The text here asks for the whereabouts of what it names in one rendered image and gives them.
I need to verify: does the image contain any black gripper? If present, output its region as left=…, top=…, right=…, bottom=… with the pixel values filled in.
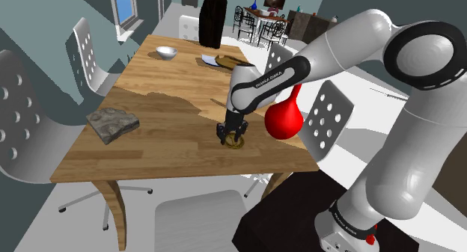
left=216, top=110, right=250, bottom=146

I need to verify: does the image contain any brown ring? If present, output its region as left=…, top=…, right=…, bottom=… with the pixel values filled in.
left=224, top=132, right=245, bottom=150

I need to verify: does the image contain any red round vase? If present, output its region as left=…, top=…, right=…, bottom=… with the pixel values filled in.
left=264, top=84, right=305, bottom=141

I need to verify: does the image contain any brown wooden board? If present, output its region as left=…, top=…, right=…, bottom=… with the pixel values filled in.
left=214, top=55, right=254, bottom=71

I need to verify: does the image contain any blue and white plate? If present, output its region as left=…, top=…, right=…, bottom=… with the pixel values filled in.
left=201, top=54, right=221, bottom=67

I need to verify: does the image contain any wooden table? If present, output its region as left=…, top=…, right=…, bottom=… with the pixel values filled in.
left=49, top=34, right=321, bottom=252

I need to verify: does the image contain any white perforated chair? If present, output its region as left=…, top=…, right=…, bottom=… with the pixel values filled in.
left=0, top=49, right=154, bottom=233
left=71, top=16, right=122, bottom=98
left=263, top=42, right=295, bottom=76
left=242, top=79, right=355, bottom=199
left=178, top=14, right=201, bottom=43

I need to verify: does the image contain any dark robot stand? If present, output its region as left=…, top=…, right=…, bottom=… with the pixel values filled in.
left=231, top=169, right=421, bottom=252

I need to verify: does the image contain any white bowl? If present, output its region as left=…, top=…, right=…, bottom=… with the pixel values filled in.
left=155, top=46, right=179, bottom=61

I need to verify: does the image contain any tall black vase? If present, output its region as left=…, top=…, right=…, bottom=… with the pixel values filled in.
left=198, top=0, right=228, bottom=50

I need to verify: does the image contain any grey stone block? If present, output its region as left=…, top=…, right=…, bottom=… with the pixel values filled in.
left=85, top=106, right=141, bottom=146

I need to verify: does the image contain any small dining table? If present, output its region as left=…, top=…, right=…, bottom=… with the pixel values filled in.
left=242, top=0, right=293, bottom=45

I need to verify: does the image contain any dark sideboard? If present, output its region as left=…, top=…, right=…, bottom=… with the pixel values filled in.
left=287, top=9, right=339, bottom=43

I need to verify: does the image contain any window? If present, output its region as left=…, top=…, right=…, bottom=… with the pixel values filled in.
left=109, top=0, right=141, bottom=31

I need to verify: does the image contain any black wire chair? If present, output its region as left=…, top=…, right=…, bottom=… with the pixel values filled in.
left=233, top=5, right=257, bottom=41
left=256, top=20, right=288, bottom=49

